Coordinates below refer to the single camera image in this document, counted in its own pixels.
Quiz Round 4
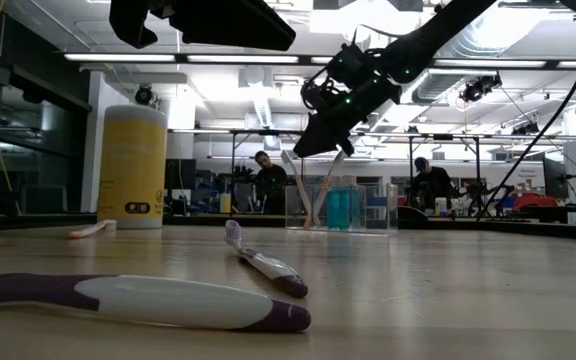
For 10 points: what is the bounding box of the black ceiling camera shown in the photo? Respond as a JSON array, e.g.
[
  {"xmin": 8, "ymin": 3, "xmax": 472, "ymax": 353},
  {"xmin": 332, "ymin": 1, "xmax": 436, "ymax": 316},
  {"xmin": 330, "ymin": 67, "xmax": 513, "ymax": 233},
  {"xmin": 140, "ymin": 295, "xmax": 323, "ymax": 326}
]
[
  {"xmin": 134, "ymin": 83, "xmax": 155, "ymax": 106},
  {"xmin": 460, "ymin": 73, "xmax": 503, "ymax": 104}
]

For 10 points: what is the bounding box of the black bar with light strips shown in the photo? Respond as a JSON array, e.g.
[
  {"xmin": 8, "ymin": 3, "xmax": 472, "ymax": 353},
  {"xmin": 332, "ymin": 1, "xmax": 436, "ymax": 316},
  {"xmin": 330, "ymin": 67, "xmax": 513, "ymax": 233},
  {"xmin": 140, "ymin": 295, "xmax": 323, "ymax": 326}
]
[{"xmin": 62, "ymin": 51, "xmax": 576, "ymax": 70}]

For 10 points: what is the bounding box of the dark computer monitor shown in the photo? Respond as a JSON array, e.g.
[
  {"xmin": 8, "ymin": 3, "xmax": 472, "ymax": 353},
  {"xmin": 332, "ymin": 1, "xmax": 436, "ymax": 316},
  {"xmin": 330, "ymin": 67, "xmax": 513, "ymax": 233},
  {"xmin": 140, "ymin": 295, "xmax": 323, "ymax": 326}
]
[{"xmin": 541, "ymin": 157, "xmax": 569, "ymax": 201}]

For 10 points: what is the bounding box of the silver ventilation duct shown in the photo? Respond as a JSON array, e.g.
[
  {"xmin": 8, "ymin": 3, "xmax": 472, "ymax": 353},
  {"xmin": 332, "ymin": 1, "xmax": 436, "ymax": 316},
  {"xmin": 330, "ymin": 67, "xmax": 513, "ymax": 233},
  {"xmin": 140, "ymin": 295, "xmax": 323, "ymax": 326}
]
[{"xmin": 410, "ymin": 49, "xmax": 499, "ymax": 106}]

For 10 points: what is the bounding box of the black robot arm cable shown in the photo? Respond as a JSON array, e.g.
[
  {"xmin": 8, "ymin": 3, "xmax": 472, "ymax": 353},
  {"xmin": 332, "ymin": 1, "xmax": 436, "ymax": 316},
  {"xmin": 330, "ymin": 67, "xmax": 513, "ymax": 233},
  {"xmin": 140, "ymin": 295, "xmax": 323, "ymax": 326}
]
[{"xmin": 475, "ymin": 42, "xmax": 576, "ymax": 221}]

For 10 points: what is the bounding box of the black workstation frame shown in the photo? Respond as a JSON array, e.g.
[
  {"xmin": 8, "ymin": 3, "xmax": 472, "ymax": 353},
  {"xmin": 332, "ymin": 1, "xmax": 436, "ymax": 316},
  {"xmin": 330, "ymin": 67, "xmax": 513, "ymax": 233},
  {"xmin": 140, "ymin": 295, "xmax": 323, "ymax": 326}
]
[
  {"xmin": 228, "ymin": 128, "xmax": 307, "ymax": 216},
  {"xmin": 407, "ymin": 132, "xmax": 483, "ymax": 216}
]

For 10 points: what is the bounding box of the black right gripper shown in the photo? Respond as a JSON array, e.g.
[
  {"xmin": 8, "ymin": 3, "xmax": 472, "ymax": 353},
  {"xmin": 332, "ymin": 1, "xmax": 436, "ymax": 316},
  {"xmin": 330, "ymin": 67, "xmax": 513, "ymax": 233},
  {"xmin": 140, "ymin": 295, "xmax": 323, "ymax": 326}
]
[{"xmin": 292, "ymin": 43, "xmax": 404, "ymax": 159}]

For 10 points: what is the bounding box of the black aluminium table frame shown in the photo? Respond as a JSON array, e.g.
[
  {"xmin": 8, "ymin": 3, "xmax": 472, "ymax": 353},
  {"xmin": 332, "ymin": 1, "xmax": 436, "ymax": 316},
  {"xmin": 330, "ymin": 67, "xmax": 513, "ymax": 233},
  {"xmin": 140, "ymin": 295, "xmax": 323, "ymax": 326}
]
[{"xmin": 0, "ymin": 212, "xmax": 576, "ymax": 244}]

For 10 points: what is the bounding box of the purple white toothbrush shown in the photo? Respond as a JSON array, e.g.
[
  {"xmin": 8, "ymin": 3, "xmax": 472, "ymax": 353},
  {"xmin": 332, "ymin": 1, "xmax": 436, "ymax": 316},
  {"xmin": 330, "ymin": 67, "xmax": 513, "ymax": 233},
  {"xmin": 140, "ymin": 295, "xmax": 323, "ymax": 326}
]
[
  {"xmin": 0, "ymin": 272, "xmax": 313, "ymax": 335},
  {"xmin": 223, "ymin": 219, "xmax": 310, "ymax": 300}
]

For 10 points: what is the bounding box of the clear acrylic organizer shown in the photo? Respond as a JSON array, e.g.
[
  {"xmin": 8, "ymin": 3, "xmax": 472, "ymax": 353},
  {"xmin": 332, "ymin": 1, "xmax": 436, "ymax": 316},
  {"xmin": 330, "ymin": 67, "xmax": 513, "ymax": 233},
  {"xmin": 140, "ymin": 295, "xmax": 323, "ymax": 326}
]
[{"xmin": 282, "ymin": 182, "xmax": 398, "ymax": 236}]

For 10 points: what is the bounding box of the red object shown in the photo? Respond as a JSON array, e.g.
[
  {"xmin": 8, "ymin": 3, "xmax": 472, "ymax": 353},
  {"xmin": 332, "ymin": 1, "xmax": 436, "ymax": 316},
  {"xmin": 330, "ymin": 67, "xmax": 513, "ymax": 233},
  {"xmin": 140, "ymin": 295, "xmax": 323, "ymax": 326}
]
[{"xmin": 512, "ymin": 193, "xmax": 559, "ymax": 212}]

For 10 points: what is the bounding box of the blue mouthwash bottle white cap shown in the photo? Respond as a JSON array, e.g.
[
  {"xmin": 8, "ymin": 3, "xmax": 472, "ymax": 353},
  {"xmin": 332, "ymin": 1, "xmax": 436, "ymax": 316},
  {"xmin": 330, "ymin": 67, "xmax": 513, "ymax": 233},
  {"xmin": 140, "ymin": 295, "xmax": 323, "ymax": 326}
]
[
  {"xmin": 325, "ymin": 175, "xmax": 345, "ymax": 232},
  {"xmin": 337, "ymin": 175, "xmax": 358, "ymax": 232}
]

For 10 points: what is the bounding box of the yellow canister white lid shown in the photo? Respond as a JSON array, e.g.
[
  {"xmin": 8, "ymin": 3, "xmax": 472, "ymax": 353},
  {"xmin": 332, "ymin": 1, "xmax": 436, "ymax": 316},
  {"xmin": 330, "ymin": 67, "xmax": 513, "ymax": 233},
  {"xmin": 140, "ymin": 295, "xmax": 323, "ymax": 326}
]
[{"xmin": 96, "ymin": 103, "xmax": 169, "ymax": 230}]

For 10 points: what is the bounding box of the person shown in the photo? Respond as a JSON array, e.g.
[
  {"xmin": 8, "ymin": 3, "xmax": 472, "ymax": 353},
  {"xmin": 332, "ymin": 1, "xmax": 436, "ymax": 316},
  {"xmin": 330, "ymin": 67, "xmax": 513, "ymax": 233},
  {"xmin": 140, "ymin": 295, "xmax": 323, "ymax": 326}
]
[
  {"xmin": 410, "ymin": 156, "xmax": 462, "ymax": 214},
  {"xmin": 253, "ymin": 149, "xmax": 289, "ymax": 216}
]

